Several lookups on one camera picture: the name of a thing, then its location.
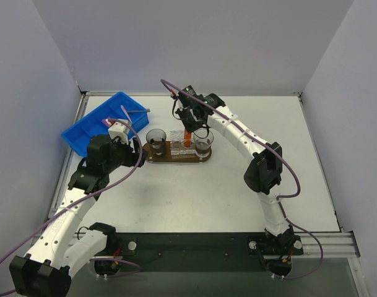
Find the brown wooden oval tray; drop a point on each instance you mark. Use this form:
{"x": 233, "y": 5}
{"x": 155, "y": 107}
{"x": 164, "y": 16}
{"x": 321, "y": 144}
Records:
{"x": 167, "y": 157}

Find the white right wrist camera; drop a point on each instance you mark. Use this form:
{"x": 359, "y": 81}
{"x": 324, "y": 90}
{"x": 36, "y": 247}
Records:
{"x": 184, "y": 95}

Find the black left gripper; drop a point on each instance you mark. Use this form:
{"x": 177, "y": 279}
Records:
{"x": 135, "y": 151}

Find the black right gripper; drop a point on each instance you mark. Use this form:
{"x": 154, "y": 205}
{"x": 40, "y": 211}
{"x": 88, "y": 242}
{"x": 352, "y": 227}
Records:
{"x": 190, "y": 122}

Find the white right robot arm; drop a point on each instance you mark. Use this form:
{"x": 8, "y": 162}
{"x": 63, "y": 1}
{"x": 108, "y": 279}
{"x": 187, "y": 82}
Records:
{"x": 264, "y": 172}

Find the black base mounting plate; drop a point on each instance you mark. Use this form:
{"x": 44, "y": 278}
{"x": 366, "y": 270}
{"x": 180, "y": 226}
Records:
{"x": 197, "y": 252}

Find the clear glass cup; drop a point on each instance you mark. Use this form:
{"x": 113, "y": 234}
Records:
{"x": 203, "y": 139}

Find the clear textured acrylic holder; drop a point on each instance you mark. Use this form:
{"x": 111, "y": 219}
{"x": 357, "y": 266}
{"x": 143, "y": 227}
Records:
{"x": 177, "y": 148}

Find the pink toothpaste tube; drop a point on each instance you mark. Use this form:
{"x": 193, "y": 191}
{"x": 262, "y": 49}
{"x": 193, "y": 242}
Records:
{"x": 106, "y": 122}

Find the blue tinted glass cup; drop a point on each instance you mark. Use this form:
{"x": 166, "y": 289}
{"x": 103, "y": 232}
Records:
{"x": 156, "y": 138}

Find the blue plastic divided bin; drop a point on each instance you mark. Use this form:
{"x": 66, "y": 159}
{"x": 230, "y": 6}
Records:
{"x": 79, "y": 134}

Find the orange toothpaste tube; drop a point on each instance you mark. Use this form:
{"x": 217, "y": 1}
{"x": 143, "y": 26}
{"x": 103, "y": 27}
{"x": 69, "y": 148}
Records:
{"x": 187, "y": 138}

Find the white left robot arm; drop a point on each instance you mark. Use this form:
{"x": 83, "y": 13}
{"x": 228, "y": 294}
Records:
{"x": 48, "y": 267}

